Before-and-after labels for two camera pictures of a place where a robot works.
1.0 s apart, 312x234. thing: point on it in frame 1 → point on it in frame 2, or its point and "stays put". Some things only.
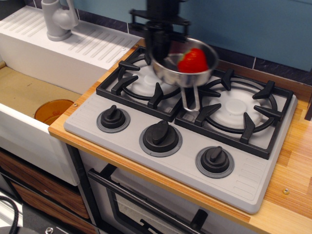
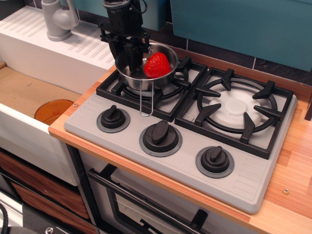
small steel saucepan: [168, 72] → [146, 85]
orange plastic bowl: [48, 111] stays put
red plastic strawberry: [194, 60] → [157, 65]
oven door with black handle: [122, 203] stays put
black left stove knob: [113, 120] stays put
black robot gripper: [162, 14] → [126, 25]
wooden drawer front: [46, 191] stays put
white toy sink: [35, 70] stays put
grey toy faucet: [60, 21] stays put
